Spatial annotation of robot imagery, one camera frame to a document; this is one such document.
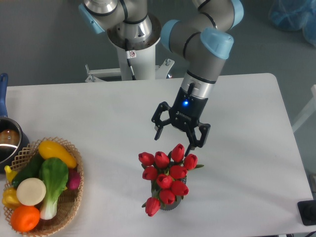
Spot yellow squash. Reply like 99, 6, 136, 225
38, 140, 77, 168

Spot white furniture frame right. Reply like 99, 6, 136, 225
292, 84, 316, 133

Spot dark green cucumber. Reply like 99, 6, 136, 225
11, 153, 44, 189

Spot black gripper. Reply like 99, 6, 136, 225
151, 86, 211, 157

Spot red tulip bouquet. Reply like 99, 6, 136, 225
138, 144, 204, 217

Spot purple radish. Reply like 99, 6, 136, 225
66, 169, 81, 190

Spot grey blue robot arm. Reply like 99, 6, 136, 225
79, 0, 244, 151

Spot dark grey ribbed vase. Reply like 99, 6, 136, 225
151, 181, 182, 211

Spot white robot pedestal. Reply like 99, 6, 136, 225
85, 45, 175, 82

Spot blue plastic bag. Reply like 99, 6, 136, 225
268, 0, 316, 46

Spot black device at edge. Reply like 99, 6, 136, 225
297, 199, 316, 226

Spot blue handled saucepan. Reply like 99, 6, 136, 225
0, 73, 29, 174

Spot orange fruit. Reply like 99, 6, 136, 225
10, 205, 40, 232

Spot woven wicker basket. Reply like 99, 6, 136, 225
10, 137, 84, 237

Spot green bok choy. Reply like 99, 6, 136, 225
39, 158, 69, 220

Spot yellow bell pepper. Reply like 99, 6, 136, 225
2, 187, 22, 210

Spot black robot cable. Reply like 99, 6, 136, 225
124, 38, 137, 81

